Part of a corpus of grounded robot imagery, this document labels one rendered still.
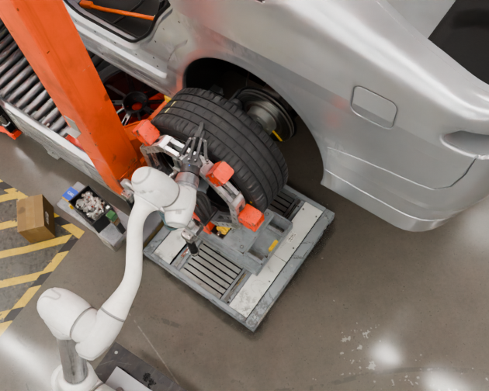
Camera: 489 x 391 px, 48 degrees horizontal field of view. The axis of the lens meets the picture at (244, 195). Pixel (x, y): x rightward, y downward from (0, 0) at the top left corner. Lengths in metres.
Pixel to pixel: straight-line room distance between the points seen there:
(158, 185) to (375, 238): 1.70
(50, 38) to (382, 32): 1.09
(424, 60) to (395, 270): 1.69
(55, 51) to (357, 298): 2.03
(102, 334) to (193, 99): 1.01
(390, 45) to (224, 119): 0.79
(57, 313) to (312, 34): 1.31
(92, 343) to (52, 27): 1.09
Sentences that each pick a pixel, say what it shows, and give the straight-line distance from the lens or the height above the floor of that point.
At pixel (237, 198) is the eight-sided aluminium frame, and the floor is 0.98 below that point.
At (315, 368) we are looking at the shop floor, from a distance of 3.04.
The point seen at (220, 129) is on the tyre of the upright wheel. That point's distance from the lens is 2.24.
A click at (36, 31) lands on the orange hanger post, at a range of 1.98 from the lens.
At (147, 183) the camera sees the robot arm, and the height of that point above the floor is 1.39.
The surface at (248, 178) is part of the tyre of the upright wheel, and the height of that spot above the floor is 1.04.
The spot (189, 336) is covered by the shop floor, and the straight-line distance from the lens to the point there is 3.12.
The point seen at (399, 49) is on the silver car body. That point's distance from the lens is 1.78.
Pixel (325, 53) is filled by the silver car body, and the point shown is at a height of 1.61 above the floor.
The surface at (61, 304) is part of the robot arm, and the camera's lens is 2.11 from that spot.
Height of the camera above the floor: 3.00
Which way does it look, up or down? 62 degrees down
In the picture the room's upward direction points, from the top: 10 degrees counter-clockwise
